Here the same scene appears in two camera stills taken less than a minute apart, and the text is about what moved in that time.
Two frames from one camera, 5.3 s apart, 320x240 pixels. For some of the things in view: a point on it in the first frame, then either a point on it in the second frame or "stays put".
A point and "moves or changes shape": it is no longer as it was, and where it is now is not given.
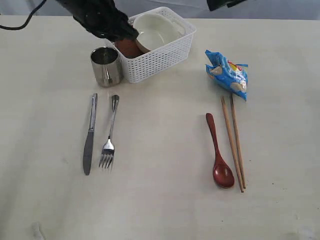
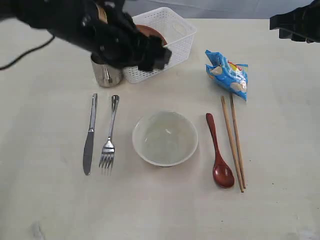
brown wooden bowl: [129, 48] moves or changes shape
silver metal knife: [87, 153] stays put
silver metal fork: [107, 156] stays put
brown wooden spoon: [223, 175] stays put
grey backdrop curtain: [193, 9] stays put
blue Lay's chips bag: [233, 77] stays put
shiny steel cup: [106, 65] stays put
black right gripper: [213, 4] → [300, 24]
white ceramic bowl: [155, 30] → [165, 138]
